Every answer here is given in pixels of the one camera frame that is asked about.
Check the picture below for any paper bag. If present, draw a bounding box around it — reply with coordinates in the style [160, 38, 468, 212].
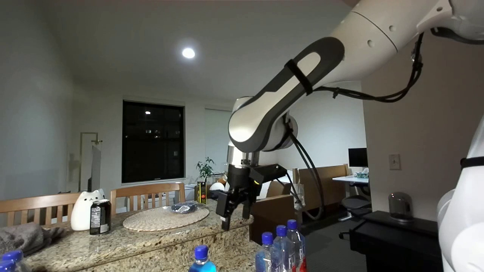
[291, 168, 307, 211]

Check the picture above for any black and yellow tin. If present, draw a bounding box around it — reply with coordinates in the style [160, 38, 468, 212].
[196, 181, 208, 205]

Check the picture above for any grey cloth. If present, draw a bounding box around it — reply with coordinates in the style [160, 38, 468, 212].
[0, 222, 65, 258]

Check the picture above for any glass dome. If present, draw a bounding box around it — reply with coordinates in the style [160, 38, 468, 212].
[388, 192, 414, 223]

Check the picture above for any potted plant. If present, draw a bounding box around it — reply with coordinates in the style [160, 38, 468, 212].
[195, 156, 216, 182]

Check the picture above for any black drink can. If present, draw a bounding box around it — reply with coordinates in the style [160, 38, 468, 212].
[90, 199, 112, 236]

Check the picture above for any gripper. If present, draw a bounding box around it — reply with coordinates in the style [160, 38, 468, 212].
[216, 164, 259, 231]

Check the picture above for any crumpled dark plastic bag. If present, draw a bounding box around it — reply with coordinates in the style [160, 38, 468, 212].
[171, 201, 199, 214]

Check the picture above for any wooden chair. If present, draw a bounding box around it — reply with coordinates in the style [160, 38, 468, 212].
[110, 182, 186, 216]
[0, 192, 82, 227]

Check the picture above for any white cat figurine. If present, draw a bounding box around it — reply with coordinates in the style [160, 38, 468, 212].
[70, 189, 106, 231]

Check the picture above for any brown cardboard box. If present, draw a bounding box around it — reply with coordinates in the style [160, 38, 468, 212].
[249, 181, 296, 245]

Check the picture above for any standing mirror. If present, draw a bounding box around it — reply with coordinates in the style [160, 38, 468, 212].
[78, 132, 103, 192]

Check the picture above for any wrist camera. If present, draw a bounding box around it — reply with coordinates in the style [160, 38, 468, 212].
[251, 164, 288, 186]

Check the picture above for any monitor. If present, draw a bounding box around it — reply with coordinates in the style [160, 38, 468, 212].
[348, 147, 368, 168]

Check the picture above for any round woven placemat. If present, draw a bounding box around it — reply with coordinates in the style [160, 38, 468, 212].
[123, 204, 210, 232]

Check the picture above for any office chair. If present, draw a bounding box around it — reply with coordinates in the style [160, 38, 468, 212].
[338, 185, 373, 241]

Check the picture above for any white desk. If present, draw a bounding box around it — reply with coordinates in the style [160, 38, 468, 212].
[332, 175, 369, 222]

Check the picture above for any window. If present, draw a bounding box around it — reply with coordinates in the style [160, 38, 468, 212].
[121, 100, 186, 184]

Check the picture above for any black cabinet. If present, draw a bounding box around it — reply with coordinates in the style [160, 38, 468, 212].
[348, 210, 444, 272]

